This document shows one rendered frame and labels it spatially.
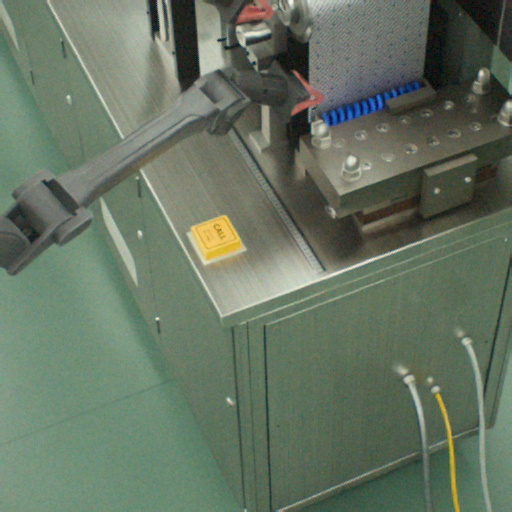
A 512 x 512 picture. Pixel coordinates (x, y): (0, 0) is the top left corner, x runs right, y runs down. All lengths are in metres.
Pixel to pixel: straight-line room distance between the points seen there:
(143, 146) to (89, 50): 0.71
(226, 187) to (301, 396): 0.44
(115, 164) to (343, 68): 0.51
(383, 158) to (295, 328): 0.35
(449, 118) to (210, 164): 0.46
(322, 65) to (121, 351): 1.27
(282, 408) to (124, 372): 0.81
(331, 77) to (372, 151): 0.15
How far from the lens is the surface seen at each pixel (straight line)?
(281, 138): 2.41
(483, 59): 2.69
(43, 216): 1.88
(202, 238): 2.23
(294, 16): 2.15
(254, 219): 2.29
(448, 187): 2.26
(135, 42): 2.67
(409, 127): 2.27
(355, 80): 2.28
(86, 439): 3.10
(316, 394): 2.49
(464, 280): 2.44
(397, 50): 2.29
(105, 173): 1.94
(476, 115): 2.31
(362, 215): 2.25
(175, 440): 3.07
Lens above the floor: 2.60
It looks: 50 degrees down
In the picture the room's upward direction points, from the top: 2 degrees counter-clockwise
